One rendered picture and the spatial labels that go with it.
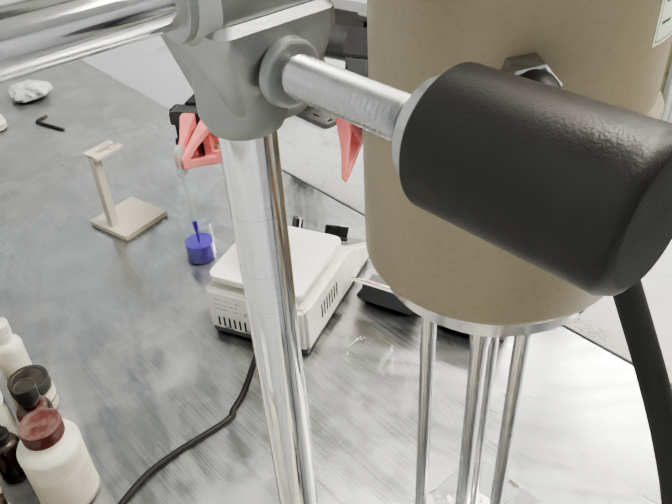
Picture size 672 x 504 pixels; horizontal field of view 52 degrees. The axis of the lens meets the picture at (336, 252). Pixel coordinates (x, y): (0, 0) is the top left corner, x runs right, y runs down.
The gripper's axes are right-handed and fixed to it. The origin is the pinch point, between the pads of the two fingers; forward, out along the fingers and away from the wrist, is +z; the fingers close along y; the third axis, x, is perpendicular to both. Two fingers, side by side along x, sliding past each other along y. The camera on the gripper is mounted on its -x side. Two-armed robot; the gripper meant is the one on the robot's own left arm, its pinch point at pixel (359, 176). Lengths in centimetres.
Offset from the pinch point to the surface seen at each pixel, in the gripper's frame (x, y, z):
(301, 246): -3.5, -3.3, 10.7
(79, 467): -21.9, -10.1, 37.8
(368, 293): 3.3, 4.2, 13.4
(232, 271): -8.0, -8.6, 15.9
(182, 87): 106, -108, -50
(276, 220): -60, 20, 19
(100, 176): -0.8, -36.6, 6.8
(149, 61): 91, -112, -51
